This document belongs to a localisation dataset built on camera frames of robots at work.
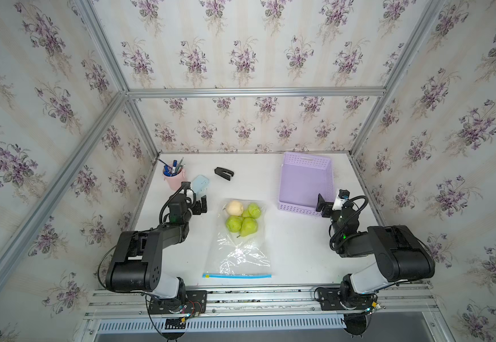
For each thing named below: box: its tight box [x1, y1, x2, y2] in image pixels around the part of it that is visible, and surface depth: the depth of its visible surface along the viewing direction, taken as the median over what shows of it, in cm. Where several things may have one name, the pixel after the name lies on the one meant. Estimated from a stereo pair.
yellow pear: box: [225, 200, 244, 217], surface depth 94 cm
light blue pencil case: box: [191, 174, 210, 197], surface depth 106 cm
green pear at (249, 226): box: [236, 216, 258, 238], surface depth 89 cm
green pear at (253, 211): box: [242, 203, 262, 219], surface depth 93 cm
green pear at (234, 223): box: [225, 215, 244, 233], surface depth 90 cm
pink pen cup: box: [162, 165, 186, 191], surface depth 101 cm
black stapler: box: [213, 166, 235, 181], surface depth 113 cm
